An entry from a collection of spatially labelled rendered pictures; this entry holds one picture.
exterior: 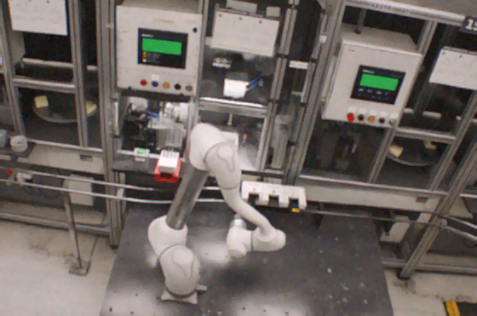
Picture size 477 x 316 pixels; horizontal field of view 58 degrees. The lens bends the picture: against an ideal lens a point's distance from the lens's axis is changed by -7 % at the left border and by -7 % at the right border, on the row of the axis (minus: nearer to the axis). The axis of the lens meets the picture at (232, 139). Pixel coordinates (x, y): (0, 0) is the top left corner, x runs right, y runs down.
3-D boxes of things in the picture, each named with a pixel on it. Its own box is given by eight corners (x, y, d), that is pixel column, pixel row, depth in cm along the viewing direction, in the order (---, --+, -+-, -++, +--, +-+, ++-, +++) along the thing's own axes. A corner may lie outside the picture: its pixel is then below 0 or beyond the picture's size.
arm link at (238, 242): (228, 238, 240) (253, 238, 239) (227, 262, 228) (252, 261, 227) (226, 225, 234) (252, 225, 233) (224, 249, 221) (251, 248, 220)
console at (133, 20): (116, 89, 239) (114, 8, 211) (129, 64, 261) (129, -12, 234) (194, 99, 240) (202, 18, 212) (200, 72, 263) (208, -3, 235)
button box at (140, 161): (133, 169, 259) (133, 154, 252) (136, 161, 265) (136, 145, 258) (146, 172, 259) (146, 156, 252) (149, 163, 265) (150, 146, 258)
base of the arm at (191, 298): (204, 307, 221) (205, 301, 217) (160, 301, 220) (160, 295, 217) (207, 277, 235) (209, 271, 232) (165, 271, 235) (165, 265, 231)
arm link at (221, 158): (248, 181, 197) (233, 162, 206) (245, 152, 185) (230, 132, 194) (221, 194, 194) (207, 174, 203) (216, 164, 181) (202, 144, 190)
